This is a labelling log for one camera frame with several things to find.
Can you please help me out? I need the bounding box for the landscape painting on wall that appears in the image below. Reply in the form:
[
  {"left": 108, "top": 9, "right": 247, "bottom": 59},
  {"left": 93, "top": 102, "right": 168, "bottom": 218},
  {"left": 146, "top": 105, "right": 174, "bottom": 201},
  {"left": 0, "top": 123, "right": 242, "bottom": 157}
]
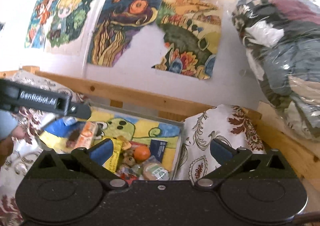
[{"left": 154, "top": 0, "right": 223, "bottom": 80}]

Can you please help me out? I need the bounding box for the yellow snack box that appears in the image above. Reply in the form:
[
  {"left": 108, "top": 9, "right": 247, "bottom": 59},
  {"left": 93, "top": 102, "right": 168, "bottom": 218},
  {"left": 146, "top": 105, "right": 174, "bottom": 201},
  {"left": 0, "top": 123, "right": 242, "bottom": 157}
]
[{"left": 103, "top": 139, "right": 123, "bottom": 173}]

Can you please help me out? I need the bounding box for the brown nut snack packet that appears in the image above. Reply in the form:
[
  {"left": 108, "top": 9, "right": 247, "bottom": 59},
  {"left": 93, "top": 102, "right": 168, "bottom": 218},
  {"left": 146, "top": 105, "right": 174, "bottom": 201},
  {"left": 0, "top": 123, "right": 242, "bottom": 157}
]
[{"left": 117, "top": 149, "right": 137, "bottom": 175}]

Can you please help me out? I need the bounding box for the blonde cartoon child painting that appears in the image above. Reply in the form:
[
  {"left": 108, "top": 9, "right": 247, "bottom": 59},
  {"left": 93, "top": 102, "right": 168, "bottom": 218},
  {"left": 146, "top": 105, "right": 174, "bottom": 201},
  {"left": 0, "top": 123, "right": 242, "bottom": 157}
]
[{"left": 45, "top": 0, "right": 95, "bottom": 56}]

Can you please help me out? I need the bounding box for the clear bag of clothes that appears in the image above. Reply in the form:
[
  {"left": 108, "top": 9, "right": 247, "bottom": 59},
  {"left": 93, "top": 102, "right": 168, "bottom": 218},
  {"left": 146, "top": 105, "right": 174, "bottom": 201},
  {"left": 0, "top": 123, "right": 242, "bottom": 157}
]
[{"left": 232, "top": 0, "right": 319, "bottom": 141}]

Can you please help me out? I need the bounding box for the packaged round biscuit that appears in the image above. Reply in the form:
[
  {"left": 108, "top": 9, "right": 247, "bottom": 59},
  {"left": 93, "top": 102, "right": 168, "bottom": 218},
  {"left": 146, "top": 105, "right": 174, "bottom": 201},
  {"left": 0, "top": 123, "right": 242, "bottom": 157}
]
[{"left": 142, "top": 156, "right": 169, "bottom": 181}]

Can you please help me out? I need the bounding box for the person's left hand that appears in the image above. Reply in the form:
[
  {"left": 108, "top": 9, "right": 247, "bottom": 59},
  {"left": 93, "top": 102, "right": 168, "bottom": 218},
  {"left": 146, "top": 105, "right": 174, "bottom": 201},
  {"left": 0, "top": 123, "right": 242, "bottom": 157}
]
[{"left": 0, "top": 110, "right": 25, "bottom": 167}]

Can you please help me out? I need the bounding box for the wooden bed frame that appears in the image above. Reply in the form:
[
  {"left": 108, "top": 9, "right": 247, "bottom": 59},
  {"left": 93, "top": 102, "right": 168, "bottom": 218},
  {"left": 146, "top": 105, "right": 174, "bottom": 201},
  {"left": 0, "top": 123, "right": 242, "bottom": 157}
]
[{"left": 0, "top": 65, "right": 320, "bottom": 187}]

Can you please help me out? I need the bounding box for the blue plastic wrapper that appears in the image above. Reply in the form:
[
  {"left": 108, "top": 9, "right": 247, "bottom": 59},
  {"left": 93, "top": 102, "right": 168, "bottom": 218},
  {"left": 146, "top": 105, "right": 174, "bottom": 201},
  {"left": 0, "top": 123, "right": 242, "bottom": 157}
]
[{"left": 43, "top": 117, "right": 85, "bottom": 138}]

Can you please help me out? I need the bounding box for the grey tray with painted bottom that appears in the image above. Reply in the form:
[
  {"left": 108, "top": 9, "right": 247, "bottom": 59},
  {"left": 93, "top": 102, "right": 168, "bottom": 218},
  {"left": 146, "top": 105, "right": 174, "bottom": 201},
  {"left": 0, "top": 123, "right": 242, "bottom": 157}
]
[{"left": 39, "top": 106, "right": 183, "bottom": 180}]

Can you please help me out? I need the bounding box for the dark blue snack packet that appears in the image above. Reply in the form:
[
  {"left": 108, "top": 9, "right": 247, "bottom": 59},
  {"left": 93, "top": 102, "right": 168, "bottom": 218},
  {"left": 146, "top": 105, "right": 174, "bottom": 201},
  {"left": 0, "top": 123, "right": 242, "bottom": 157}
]
[{"left": 149, "top": 139, "right": 167, "bottom": 162}]

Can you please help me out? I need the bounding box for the swirl painting on wall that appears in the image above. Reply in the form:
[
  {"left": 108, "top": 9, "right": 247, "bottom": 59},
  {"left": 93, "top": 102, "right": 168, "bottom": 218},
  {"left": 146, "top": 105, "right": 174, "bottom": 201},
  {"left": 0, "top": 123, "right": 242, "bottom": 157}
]
[{"left": 87, "top": 0, "right": 162, "bottom": 67}]

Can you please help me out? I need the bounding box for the red haired cartoon painting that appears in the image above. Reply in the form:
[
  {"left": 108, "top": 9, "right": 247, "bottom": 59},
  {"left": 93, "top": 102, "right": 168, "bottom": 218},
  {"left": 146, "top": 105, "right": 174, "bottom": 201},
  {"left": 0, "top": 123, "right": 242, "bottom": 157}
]
[{"left": 24, "top": 0, "right": 59, "bottom": 49}]

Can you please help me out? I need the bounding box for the orange tangerine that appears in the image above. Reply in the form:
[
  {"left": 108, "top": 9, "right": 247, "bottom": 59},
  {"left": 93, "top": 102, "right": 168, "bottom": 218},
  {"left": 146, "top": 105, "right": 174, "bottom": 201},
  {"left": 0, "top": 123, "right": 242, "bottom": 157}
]
[{"left": 133, "top": 146, "right": 151, "bottom": 162}]

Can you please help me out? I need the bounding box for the orange white snack pack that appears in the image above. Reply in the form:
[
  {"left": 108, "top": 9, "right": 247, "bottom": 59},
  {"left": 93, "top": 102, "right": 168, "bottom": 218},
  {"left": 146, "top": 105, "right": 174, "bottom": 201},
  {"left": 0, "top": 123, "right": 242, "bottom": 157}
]
[{"left": 74, "top": 122, "right": 98, "bottom": 149}]

